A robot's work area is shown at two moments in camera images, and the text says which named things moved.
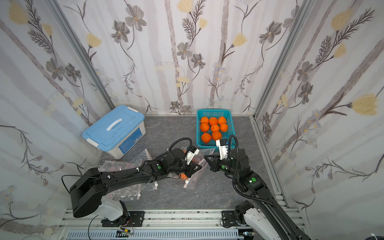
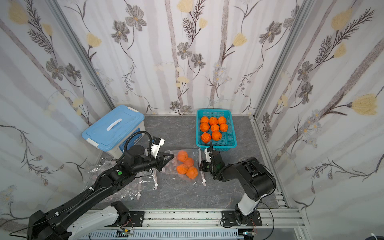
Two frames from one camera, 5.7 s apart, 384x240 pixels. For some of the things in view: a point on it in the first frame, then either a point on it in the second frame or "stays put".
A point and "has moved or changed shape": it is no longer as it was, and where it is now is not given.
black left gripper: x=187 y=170 to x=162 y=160
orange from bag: x=215 y=127 stays put
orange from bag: x=183 y=176 has moved or changed shape
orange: x=204 y=127 stays put
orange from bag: x=223 y=127 stays put
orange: x=213 y=120 stays put
